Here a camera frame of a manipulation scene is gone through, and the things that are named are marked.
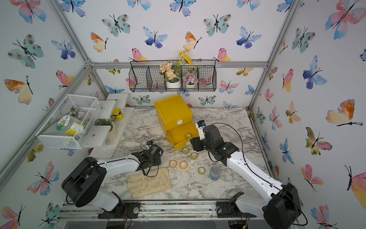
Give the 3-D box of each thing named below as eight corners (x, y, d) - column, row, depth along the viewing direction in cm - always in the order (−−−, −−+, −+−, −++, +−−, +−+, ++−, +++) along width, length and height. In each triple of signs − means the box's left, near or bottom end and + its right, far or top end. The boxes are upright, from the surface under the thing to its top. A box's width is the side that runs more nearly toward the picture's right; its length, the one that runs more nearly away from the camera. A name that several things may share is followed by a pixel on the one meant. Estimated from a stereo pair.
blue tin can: (209, 181, 85) (211, 176, 79) (208, 170, 89) (210, 165, 83) (219, 181, 85) (222, 176, 79) (218, 170, 89) (220, 165, 83)
